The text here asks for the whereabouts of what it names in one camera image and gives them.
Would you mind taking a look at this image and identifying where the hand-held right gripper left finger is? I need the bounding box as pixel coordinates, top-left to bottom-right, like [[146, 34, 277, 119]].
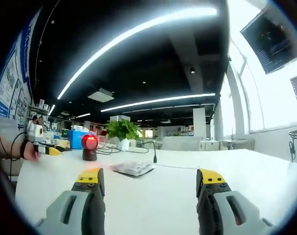
[[35, 167, 106, 235]]

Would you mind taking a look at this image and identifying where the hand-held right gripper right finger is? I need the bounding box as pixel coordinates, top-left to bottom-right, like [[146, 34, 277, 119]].
[[196, 168, 274, 235]]

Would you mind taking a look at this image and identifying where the pale printed sheet goods packet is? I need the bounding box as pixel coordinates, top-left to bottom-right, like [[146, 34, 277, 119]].
[[112, 161, 155, 176]]

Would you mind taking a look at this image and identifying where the person's left hand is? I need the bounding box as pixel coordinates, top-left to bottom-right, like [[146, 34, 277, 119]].
[[21, 141, 43, 161]]

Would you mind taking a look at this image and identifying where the blue plastic bin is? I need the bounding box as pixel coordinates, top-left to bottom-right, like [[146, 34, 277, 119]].
[[68, 129, 87, 149]]

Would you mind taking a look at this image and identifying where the black barcode scanner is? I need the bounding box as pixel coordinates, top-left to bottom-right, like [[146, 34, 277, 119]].
[[81, 134, 99, 162]]

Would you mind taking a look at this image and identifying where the white table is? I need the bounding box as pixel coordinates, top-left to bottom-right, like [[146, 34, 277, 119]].
[[15, 146, 297, 231]]

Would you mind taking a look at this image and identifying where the white low cabinet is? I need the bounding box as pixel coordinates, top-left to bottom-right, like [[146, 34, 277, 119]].
[[201, 141, 221, 151]]

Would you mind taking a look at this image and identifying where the ceiling air conditioner panel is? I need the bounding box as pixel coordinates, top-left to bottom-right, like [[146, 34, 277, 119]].
[[88, 88, 114, 103]]

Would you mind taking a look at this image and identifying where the potted green plant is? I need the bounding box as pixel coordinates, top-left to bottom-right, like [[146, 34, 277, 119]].
[[105, 119, 143, 152]]

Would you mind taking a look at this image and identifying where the white partition screen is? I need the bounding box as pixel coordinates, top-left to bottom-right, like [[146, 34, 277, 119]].
[[162, 136, 203, 151]]

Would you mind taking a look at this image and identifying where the steel sink with faucet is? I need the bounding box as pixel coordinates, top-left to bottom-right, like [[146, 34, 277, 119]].
[[220, 128, 255, 150]]

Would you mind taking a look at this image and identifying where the distant display shelf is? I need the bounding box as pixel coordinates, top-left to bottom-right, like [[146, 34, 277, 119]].
[[179, 125, 194, 135]]

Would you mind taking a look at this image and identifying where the straight ceiling light strip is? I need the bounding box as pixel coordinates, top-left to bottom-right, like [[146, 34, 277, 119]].
[[100, 93, 216, 113]]

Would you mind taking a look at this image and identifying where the long curved ceiling light strip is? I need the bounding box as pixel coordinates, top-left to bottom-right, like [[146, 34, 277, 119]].
[[56, 6, 217, 100]]

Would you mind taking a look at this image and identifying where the dark hanging monitor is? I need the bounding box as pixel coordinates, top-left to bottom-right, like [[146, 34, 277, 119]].
[[240, 6, 297, 75]]

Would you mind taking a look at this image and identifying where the wall shelf with boxes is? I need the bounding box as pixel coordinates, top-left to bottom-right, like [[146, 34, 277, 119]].
[[28, 99, 51, 118]]

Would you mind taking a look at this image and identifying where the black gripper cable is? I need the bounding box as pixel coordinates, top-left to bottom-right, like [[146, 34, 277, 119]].
[[9, 132, 29, 162]]

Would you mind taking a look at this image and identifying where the blue white wall poster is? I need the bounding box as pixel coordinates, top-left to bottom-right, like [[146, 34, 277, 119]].
[[0, 14, 34, 120]]

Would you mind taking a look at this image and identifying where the black gooseneck cable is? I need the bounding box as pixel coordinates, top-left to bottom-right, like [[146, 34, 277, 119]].
[[138, 141, 158, 164]]

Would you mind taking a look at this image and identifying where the black hanging cable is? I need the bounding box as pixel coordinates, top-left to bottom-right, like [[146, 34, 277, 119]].
[[289, 137, 296, 162]]

